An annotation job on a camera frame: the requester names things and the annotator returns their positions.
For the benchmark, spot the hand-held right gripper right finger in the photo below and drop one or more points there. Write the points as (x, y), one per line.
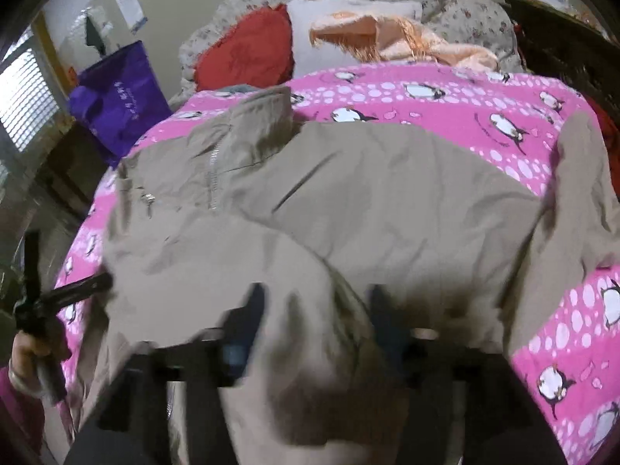
(383, 322)

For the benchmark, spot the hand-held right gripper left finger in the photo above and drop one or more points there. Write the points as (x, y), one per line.
(240, 336)

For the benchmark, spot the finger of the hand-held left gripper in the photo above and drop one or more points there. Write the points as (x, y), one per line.
(32, 261)
(82, 288)

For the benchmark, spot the beige jacket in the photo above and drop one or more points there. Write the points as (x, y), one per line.
(363, 193)

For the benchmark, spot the person's left forearm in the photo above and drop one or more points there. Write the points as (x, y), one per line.
(17, 407)

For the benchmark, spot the person's left hand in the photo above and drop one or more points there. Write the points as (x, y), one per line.
(23, 358)

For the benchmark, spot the dark wooden cabinet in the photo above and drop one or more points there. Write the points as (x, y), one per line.
(72, 179)

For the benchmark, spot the window with blinds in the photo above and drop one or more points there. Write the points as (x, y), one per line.
(29, 92)

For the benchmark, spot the purple bag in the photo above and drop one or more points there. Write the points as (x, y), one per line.
(121, 101)

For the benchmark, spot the pink penguin print blanket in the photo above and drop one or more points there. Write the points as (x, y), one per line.
(436, 101)

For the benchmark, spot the grey cloth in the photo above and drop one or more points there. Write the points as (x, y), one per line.
(240, 88)

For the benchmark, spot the white pillow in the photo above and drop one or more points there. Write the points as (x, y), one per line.
(300, 53)

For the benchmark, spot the red pillow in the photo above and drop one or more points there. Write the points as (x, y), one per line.
(242, 48)

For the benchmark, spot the orange fringed cloth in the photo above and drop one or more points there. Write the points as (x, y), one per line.
(387, 34)

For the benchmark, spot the red cloth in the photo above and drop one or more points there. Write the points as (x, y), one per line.
(608, 121)

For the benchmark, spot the floral quilt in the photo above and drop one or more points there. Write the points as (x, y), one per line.
(460, 14)

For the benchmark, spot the white wall paper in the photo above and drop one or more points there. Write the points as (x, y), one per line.
(128, 2)

